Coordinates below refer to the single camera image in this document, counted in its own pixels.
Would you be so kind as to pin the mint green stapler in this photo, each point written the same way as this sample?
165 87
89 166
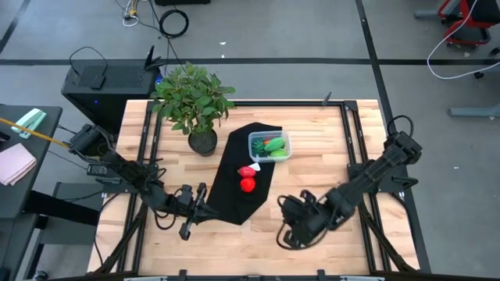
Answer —
29 121

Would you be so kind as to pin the grey table foot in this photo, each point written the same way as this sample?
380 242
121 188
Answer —
426 15
472 112

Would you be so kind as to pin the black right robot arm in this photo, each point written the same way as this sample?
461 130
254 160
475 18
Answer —
367 183

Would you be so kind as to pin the black metal table frame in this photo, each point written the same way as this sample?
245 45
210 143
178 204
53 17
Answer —
273 104

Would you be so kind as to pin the black computer tower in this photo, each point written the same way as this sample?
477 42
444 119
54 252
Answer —
117 97

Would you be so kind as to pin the red and black cart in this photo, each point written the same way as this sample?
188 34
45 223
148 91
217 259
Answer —
468 33

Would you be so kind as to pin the black wifi antenna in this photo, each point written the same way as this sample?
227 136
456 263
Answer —
150 58

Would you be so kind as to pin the red and white toy produce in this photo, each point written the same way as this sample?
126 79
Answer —
247 171

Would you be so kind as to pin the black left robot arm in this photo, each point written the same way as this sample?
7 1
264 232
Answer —
125 168

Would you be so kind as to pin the pink folded cloth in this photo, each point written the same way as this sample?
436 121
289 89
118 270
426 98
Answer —
15 164

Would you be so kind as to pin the clear plastic tupperware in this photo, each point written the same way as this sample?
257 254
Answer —
289 134

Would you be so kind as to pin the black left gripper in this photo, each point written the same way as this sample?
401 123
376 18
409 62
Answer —
185 203

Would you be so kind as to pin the green leafy plant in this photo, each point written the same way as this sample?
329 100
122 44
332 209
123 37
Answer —
193 97

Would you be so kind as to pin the black cloth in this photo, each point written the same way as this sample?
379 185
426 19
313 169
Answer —
228 187

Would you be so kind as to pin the small black adapter box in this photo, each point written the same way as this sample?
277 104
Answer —
97 81

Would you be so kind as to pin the black plant pot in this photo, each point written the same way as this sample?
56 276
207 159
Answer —
203 145

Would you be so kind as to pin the green striped toy watermelon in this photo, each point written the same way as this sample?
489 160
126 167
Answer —
258 148

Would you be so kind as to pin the black side table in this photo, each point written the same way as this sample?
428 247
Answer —
43 156

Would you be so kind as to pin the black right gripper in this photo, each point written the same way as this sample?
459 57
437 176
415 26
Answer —
306 220

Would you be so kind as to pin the red toy tomato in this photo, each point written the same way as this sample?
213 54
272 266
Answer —
248 185

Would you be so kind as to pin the green yellow toy corn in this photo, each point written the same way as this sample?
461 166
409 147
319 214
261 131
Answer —
275 144

